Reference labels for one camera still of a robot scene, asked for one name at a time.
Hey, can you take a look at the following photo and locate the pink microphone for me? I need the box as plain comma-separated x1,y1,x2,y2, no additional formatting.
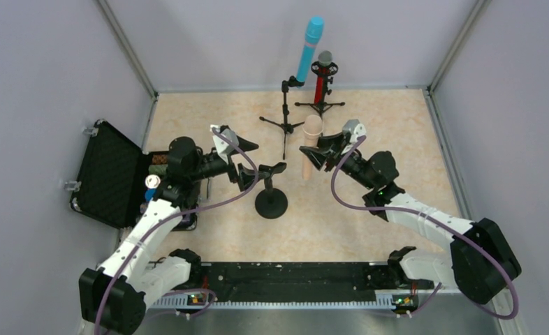
302,114,323,181

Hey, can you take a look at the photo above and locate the open black carrying case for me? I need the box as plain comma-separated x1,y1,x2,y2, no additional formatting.
70,119,175,230

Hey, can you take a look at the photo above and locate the blue round token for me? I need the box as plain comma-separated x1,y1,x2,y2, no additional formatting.
145,188,156,202

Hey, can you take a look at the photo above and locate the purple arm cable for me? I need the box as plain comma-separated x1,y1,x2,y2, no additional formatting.
330,135,520,321
93,127,260,335

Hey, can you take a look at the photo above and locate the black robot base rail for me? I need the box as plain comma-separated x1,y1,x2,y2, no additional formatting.
159,247,435,306

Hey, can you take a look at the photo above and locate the red glitter microphone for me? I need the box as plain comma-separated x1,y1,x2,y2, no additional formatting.
312,50,332,103

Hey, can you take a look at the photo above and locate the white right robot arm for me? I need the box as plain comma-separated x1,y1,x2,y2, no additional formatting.
300,133,522,318

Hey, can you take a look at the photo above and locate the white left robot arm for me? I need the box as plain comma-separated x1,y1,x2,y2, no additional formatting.
79,125,259,334

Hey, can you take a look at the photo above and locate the white round token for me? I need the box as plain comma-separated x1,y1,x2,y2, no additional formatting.
145,174,161,189

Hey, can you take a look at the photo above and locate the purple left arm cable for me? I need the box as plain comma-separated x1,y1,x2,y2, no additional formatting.
93,127,260,335

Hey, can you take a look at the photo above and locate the black round base clamp stand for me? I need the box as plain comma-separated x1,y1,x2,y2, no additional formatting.
254,162,288,219

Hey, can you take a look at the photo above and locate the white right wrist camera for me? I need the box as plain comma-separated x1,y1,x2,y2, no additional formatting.
342,119,367,154

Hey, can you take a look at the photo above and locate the blue microphone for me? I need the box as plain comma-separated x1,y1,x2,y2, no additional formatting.
295,16,325,86

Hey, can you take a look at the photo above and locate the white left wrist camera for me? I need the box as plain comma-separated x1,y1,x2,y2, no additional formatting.
210,124,240,163

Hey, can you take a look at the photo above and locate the black tripod clip mic stand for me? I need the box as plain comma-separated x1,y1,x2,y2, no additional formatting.
258,76,304,161

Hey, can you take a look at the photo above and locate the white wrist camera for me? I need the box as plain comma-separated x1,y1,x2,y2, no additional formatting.
342,119,367,154
210,124,240,163

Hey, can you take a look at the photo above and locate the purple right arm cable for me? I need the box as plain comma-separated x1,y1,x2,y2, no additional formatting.
330,135,520,321

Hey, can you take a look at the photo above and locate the black shock mount tripod stand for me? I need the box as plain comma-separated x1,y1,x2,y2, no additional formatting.
294,61,346,117

